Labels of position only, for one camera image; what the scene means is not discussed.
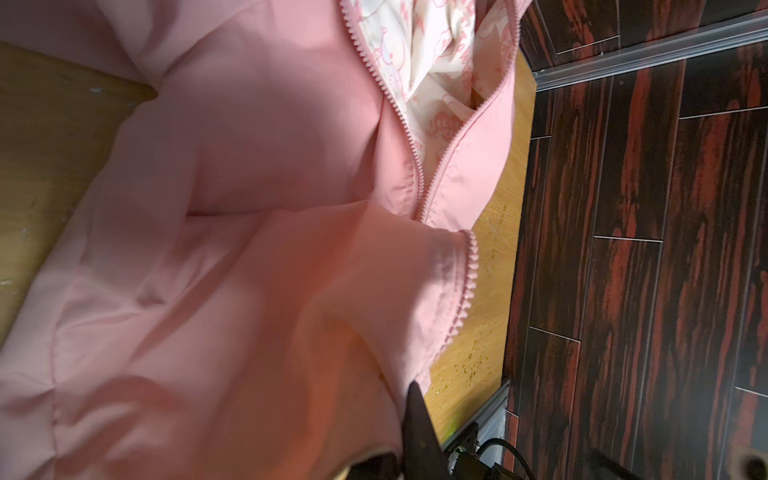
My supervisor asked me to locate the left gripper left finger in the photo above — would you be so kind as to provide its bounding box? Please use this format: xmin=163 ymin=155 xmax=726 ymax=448
xmin=347 ymin=453 xmax=401 ymax=480

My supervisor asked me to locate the pink zip jacket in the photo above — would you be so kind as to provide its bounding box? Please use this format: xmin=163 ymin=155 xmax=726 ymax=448
xmin=1 ymin=1 xmax=528 ymax=479

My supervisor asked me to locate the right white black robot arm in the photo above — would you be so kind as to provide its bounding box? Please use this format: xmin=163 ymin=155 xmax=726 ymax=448
xmin=445 ymin=422 xmax=640 ymax=480

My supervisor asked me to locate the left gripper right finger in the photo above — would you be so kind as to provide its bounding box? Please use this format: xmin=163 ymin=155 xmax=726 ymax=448
xmin=401 ymin=381 xmax=451 ymax=480

